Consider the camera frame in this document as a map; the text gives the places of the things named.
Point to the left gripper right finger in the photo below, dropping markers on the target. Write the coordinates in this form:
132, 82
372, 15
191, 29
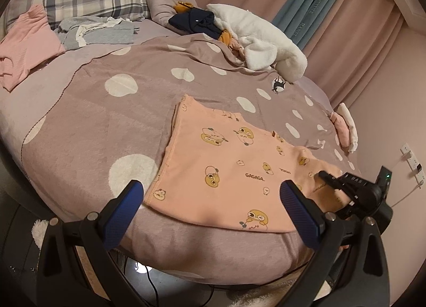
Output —
319, 233

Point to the mauve pillow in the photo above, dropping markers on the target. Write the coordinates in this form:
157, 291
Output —
162, 10

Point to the white fluffy garment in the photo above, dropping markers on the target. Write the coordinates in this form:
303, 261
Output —
264, 45

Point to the navy blue garment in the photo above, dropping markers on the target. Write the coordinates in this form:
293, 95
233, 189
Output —
196, 21

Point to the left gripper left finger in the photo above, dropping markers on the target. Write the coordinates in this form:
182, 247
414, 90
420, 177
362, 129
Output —
104, 233

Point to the pink curtain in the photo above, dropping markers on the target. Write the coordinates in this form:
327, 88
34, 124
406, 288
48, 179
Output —
348, 47

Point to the mauve polka dot blanket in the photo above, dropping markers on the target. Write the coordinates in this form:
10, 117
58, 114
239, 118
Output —
83, 126

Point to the grey garment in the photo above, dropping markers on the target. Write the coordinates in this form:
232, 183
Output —
77, 32

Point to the pink white folded cloth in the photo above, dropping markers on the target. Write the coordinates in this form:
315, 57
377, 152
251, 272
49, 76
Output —
345, 127

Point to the peach cartoon print garment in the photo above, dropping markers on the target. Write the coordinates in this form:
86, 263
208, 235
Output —
220, 171

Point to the pink garment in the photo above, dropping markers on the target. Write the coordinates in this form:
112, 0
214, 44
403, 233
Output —
29, 43

